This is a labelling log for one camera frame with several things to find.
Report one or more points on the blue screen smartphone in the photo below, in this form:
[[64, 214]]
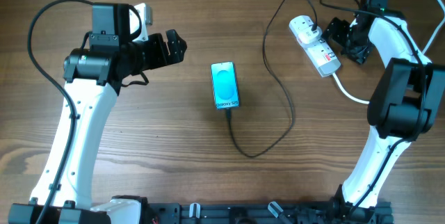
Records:
[[225, 89]]

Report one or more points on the white usb charger adapter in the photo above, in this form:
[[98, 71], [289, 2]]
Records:
[[308, 36]]

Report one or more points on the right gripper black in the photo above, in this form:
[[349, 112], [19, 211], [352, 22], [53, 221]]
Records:
[[358, 54]]

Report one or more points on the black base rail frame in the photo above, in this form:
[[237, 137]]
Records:
[[243, 214]]

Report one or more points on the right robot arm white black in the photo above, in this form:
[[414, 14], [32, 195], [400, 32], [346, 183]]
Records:
[[405, 102]]

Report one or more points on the white power strip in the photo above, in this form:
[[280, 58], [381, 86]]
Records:
[[320, 53]]

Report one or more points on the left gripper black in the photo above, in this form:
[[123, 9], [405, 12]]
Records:
[[156, 41]]

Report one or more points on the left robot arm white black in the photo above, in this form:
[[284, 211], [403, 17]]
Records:
[[117, 47]]

